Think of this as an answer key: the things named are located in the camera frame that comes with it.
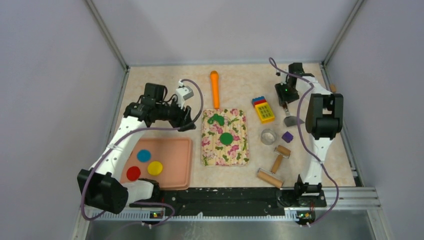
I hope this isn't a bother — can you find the small wooden knob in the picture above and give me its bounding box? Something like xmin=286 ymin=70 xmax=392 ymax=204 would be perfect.
xmin=329 ymin=83 xmax=337 ymax=93

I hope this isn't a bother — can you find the red dough disc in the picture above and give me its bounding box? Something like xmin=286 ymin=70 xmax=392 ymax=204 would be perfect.
xmin=126 ymin=166 xmax=141 ymax=182

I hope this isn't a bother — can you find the wooden double-ended roller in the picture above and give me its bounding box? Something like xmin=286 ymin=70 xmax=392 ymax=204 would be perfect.
xmin=256 ymin=145 xmax=292 ymax=189

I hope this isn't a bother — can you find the yellow dough disc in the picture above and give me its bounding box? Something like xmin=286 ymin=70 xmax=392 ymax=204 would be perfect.
xmin=147 ymin=161 xmax=164 ymax=176

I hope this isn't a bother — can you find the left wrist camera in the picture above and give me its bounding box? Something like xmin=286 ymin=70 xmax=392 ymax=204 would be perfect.
xmin=175 ymin=79 xmax=194 ymax=109

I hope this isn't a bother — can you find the green dough disc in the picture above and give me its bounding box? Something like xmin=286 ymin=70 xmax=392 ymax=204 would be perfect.
xmin=219 ymin=132 xmax=234 ymax=146

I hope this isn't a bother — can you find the metal spatula wooden handle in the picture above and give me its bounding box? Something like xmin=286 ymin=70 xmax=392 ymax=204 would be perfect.
xmin=282 ymin=102 xmax=298 ymax=128

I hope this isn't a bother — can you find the green dough scrap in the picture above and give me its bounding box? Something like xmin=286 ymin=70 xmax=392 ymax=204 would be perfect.
xmin=207 ymin=113 xmax=225 ymax=127

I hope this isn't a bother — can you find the floral cutting board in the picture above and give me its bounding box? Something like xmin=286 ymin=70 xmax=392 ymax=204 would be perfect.
xmin=200 ymin=108 xmax=250 ymax=167

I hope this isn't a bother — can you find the colourful toy block stack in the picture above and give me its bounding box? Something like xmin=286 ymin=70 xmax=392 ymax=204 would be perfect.
xmin=251 ymin=96 xmax=275 ymax=124

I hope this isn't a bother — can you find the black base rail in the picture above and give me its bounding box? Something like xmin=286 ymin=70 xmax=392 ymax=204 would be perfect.
xmin=129 ymin=186 xmax=329 ymax=223

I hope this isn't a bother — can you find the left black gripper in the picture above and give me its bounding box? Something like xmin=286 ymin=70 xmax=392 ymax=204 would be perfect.
xmin=155 ymin=96 xmax=196 ymax=132

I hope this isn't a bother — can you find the round metal cutter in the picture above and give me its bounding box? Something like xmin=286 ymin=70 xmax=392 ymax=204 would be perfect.
xmin=260 ymin=128 xmax=277 ymax=146

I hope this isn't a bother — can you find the orange toy microphone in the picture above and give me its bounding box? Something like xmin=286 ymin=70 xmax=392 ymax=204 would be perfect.
xmin=209 ymin=70 xmax=220 ymax=109

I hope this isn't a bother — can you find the purple cube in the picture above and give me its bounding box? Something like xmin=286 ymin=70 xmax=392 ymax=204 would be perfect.
xmin=281 ymin=131 xmax=294 ymax=143

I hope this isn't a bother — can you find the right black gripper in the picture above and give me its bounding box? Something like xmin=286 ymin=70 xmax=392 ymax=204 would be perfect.
xmin=274 ymin=81 xmax=299 ymax=107

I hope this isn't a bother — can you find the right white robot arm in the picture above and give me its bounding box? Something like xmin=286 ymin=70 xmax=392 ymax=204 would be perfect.
xmin=274 ymin=62 xmax=344 ymax=206

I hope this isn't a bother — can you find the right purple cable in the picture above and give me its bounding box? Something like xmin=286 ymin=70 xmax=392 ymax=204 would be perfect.
xmin=268 ymin=57 xmax=340 ymax=229

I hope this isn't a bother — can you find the blue dough disc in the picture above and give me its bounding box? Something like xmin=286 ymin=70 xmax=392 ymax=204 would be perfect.
xmin=136 ymin=149 xmax=152 ymax=163

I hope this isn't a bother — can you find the pink plastic tray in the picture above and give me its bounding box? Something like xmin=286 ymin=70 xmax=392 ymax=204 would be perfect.
xmin=120 ymin=137 xmax=193 ymax=190

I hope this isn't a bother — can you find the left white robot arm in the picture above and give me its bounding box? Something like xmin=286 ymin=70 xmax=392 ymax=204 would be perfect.
xmin=77 ymin=79 xmax=200 ymax=220

